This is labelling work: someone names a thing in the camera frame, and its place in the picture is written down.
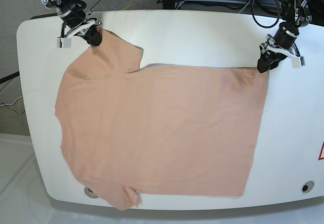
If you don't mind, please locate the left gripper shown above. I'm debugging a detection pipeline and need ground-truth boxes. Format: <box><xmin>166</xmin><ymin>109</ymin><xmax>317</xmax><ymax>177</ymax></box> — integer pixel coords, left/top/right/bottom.
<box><xmin>257</xmin><ymin>24</ymin><xmax>303</xmax><ymax>73</ymax></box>

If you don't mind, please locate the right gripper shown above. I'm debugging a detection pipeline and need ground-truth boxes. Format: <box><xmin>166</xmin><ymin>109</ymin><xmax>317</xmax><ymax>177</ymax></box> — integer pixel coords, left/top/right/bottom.
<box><xmin>58</xmin><ymin>10</ymin><xmax>102</xmax><ymax>47</ymax></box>

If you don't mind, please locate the peach pink T-shirt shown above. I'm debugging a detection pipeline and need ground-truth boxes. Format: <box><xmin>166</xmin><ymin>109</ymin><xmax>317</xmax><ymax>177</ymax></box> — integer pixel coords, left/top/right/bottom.
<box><xmin>55</xmin><ymin>30</ymin><xmax>268</xmax><ymax>210</ymax></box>

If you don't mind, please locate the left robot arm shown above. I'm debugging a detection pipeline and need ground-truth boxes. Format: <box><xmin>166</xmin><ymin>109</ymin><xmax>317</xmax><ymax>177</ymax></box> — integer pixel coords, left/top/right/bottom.
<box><xmin>251</xmin><ymin>0</ymin><xmax>312</xmax><ymax>73</ymax></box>

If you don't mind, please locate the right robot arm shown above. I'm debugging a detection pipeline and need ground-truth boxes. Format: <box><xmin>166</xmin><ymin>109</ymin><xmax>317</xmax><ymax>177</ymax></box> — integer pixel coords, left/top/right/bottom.
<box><xmin>41</xmin><ymin>0</ymin><xmax>102</xmax><ymax>49</ymax></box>

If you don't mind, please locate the black bar at left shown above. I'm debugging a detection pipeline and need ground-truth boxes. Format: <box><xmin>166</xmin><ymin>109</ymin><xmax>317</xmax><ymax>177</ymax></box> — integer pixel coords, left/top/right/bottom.
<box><xmin>0</xmin><ymin>71</ymin><xmax>20</xmax><ymax>84</ymax></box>

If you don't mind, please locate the red triangle sticker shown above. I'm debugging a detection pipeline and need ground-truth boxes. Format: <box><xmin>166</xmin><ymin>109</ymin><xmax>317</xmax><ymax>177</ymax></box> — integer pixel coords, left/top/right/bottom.
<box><xmin>318</xmin><ymin>142</ymin><xmax>324</xmax><ymax>160</ymax></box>

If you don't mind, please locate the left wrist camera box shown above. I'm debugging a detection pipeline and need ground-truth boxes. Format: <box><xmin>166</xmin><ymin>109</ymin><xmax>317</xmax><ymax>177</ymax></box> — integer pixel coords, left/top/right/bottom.
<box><xmin>291</xmin><ymin>56</ymin><xmax>305</xmax><ymax>69</ymax></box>

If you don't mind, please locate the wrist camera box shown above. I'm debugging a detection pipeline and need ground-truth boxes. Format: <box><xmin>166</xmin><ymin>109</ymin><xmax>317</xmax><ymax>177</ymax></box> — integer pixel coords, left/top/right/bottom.
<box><xmin>291</xmin><ymin>56</ymin><xmax>305</xmax><ymax>69</ymax></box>
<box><xmin>57</xmin><ymin>37</ymin><xmax>71</xmax><ymax>49</ymax></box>

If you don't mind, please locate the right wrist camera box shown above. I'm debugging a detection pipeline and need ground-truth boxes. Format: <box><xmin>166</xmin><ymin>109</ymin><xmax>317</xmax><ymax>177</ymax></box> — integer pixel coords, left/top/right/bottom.
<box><xmin>57</xmin><ymin>37</ymin><xmax>71</xmax><ymax>49</ymax></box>

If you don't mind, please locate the yellow floor cable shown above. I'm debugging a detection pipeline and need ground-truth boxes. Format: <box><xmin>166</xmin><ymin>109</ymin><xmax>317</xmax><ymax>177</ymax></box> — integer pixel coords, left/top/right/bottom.
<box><xmin>0</xmin><ymin>97</ymin><xmax>23</xmax><ymax>117</ymax></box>

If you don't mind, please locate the white cable at left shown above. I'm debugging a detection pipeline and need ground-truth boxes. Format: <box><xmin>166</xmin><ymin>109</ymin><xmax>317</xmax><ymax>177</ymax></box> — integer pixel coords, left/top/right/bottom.
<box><xmin>0</xmin><ymin>96</ymin><xmax>23</xmax><ymax>108</ymax></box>

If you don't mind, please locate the right table cable grommet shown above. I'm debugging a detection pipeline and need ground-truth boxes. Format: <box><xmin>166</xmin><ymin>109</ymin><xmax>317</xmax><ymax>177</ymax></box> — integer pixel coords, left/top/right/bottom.
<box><xmin>301</xmin><ymin>181</ymin><xmax>314</xmax><ymax>193</ymax></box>

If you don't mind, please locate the table cable grommet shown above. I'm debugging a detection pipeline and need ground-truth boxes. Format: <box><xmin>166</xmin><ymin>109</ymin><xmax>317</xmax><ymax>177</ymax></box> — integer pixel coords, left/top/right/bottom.
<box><xmin>301</xmin><ymin>181</ymin><xmax>314</xmax><ymax>193</ymax></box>
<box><xmin>84</xmin><ymin>187</ymin><xmax>98</xmax><ymax>199</ymax></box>

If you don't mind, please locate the left table cable grommet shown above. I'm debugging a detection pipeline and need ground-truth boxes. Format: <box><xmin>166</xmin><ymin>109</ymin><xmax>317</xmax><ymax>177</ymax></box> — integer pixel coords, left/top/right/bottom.
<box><xmin>84</xmin><ymin>187</ymin><xmax>98</xmax><ymax>199</ymax></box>

